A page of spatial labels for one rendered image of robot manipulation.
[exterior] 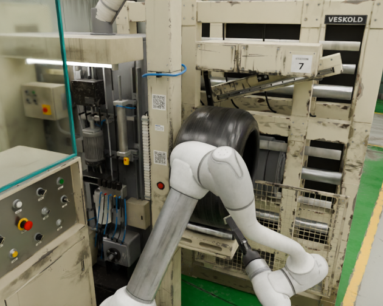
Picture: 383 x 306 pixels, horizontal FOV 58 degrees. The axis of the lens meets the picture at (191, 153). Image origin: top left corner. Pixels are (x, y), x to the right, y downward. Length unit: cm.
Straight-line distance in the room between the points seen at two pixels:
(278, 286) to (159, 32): 117
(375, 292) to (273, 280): 178
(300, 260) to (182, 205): 49
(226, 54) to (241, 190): 95
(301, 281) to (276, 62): 98
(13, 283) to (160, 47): 118
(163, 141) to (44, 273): 81
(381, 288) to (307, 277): 181
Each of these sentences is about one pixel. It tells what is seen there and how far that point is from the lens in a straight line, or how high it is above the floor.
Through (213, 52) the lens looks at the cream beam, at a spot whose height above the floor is 173.
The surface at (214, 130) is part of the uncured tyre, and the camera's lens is 152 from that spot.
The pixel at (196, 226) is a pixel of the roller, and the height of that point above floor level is 92.
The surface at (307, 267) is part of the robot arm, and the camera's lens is 139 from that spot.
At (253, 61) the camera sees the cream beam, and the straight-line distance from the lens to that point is 178.
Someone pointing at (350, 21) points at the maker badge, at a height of 189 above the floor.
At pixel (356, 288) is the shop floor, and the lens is 308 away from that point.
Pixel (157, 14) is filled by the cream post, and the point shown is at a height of 191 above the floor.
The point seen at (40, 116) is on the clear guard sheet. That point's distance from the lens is 156.
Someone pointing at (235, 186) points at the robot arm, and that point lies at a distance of 100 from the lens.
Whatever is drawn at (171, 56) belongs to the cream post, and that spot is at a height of 173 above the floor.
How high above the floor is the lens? 187
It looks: 21 degrees down
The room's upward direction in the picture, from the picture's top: 1 degrees clockwise
